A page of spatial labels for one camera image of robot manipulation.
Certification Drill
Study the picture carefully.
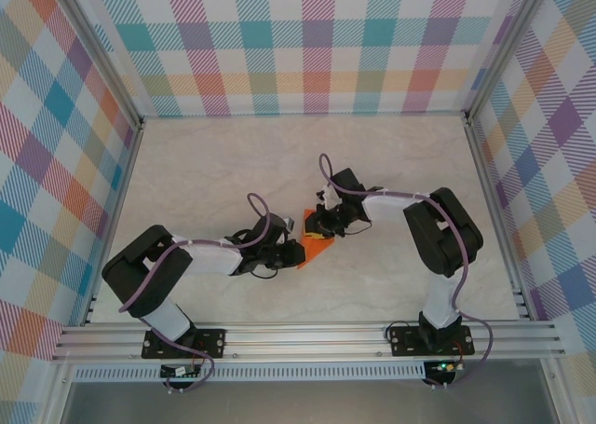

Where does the orange square paper sheet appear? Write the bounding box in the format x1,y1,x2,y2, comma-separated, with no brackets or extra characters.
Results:
295,208,335,271

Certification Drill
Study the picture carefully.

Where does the grey metal panel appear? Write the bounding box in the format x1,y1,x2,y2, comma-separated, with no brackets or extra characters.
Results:
60,380,560,424

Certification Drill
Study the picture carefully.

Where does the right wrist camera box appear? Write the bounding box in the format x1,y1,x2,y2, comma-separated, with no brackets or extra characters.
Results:
317,186,342,212

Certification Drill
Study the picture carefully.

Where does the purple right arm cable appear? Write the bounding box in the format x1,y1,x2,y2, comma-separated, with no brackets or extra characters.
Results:
318,153,494,390

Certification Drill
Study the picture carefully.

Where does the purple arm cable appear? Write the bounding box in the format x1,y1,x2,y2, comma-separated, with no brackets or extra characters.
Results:
318,153,494,390
118,193,275,395

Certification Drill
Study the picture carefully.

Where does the wide aluminium mounting rail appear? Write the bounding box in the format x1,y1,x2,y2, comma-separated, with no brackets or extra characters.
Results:
50,321,567,363

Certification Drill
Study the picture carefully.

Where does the thin aluminium table rail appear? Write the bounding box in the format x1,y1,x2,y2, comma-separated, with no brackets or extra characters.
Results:
139,110,469,120

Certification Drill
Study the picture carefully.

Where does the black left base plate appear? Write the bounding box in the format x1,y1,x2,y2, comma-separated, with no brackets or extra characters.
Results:
142,328,227,361

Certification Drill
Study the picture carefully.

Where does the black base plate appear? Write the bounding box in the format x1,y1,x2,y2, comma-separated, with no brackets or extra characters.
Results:
142,328,227,361
388,325,476,358

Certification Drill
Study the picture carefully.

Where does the slotted grey cable duct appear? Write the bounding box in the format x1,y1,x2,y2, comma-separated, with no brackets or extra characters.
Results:
72,365,427,382

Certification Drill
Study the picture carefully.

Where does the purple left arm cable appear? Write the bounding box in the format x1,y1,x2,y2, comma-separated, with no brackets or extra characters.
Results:
118,193,275,395

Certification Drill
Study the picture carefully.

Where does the aluminium table side rail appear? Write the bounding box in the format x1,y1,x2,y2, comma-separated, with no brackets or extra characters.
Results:
78,118,146,327
463,111,535,322

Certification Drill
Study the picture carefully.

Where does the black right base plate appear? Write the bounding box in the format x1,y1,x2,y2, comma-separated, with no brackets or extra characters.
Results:
388,325,476,358

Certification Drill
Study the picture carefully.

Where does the aluminium frame post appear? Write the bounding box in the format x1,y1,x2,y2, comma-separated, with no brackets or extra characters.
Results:
464,0,550,123
48,0,144,128

